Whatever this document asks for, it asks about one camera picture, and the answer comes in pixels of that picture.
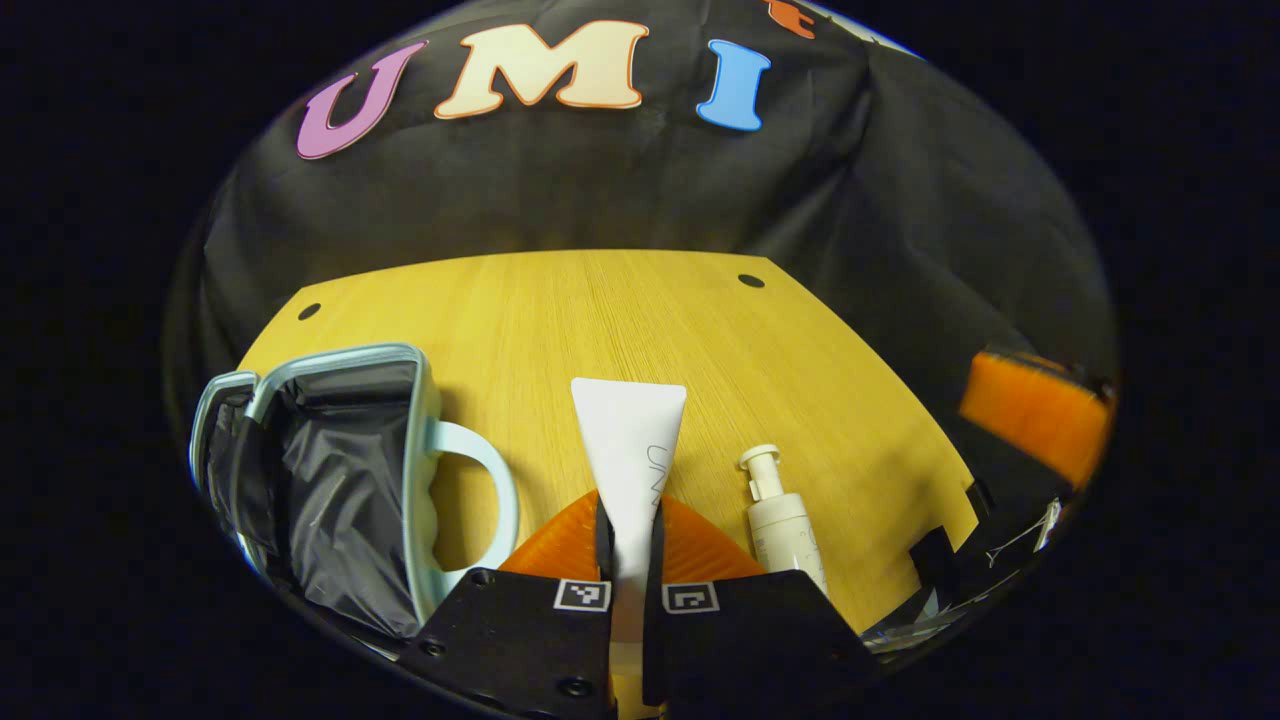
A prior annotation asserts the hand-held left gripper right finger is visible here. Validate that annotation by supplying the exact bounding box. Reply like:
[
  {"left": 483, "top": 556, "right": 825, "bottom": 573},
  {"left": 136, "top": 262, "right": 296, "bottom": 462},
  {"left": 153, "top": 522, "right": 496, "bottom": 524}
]
[{"left": 645, "top": 495, "right": 881, "bottom": 716}]

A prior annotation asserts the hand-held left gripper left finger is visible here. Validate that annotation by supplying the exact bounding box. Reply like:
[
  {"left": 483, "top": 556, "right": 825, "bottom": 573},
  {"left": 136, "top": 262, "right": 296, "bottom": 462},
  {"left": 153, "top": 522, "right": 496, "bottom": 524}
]
[{"left": 400, "top": 488, "right": 614, "bottom": 720}]

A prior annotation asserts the white skin care tube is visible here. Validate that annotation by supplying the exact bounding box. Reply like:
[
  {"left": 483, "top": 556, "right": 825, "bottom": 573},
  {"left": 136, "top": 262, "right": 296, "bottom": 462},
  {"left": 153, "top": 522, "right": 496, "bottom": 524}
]
[{"left": 570, "top": 377, "right": 689, "bottom": 720}]

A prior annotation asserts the white pump bottle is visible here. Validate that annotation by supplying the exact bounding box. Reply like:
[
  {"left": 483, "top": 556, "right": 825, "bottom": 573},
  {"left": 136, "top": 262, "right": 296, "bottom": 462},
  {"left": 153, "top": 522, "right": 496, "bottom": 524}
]
[{"left": 738, "top": 444, "right": 831, "bottom": 599}]

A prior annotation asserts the light blue suitcase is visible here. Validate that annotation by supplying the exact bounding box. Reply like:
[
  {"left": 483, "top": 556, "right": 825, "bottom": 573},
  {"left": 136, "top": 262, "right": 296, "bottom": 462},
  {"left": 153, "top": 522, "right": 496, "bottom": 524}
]
[{"left": 190, "top": 342, "right": 521, "bottom": 641}]

